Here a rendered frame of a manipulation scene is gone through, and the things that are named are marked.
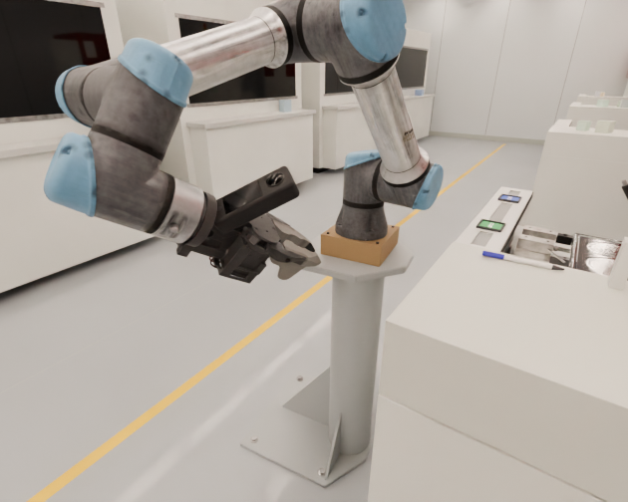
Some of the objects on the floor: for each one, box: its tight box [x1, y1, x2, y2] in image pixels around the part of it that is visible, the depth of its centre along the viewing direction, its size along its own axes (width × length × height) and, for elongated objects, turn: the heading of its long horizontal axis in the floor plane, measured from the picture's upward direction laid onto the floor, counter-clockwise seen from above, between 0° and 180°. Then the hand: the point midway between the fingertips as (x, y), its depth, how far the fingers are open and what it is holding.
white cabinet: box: [368, 393, 608, 502], centre depth 100 cm, size 64×96×82 cm, turn 146°
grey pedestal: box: [240, 224, 414, 488], centre depth 134 cm, size 51×44×82 cm
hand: (314, 250), depth 60 cm, fingers closed
